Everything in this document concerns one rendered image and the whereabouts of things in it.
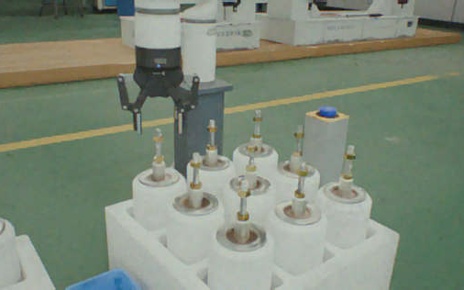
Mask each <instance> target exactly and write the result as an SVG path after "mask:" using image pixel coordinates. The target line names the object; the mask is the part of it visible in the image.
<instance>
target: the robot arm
mask: <svg viewBox="0 0 464 290"><path fill-rule="evenodd" d="M135 2H136V19H135V25H134V26H133V27H132V29H131V33H132V38H135V46H136V70H135V71H134V73H128V74H123V73H122V72H121V73H119V74H118V76H117V78H116V81H117V87H118V92H119V97H120V101H121V106H122V109H123V110H124V111H129V112H132V113H133V121H134V130H135V131H137V132H138V135H142V120H141V111H140V109H141V108H142V106H143V104H144V103H145V101H146V100H147V96H149V98H155V97H158V96H159V97H163V98H169V97H171V100H172V101H173V102H174V103H175V105H176V106H177V108H178V110H179V111H178V134H182V130H185V114H186V112H188V111H191V110H195V109H196V104H197V97H198V91H199V86H208V85H212V84H215V31H216V13H217V0H203V1H202V2H201V3H200V4H199V5H197V6H195V7H193V8H191V9H188V10H186V11H183V28H182V27H181V14H180V0H135ZM181 39H183V48H182V69H181ZM132 80H135V81H136V84H137V85H138V87H139V88H140V91H139V93H138V97H137V99H136V102H135V103H132V102H129V100H128V94H127V87H129V86H130V82H131V81H132ZM182 81H183V82H184V83H185V84H187V85H188V87H191V91H190V98H189V101H188V102H185V103H184V102H183V101H182V99H181V95H180V93H179V91H178V90H177V89H178V88H179V86H180V85H181V82H182Z"/></svg>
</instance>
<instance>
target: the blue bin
mask: <svg viewBox="0 0 464 290"><path fill-rule="evenodd" d="M65 290H142V289H141V288H140V287H139V286H138V284H137V283H136V282H135V281H134V280H133V278H132V277H131V276H130V275H129V274H128V273H127V271H124V270H123V269H115V270H113V271H108V272H105V273H101V274H99V275H97V276H95V277H92V278H90V279H88V280H86V281H83V282H79V283H77V284H73V285H70V286H68V287H67V288H66V289H65Z"/></svg>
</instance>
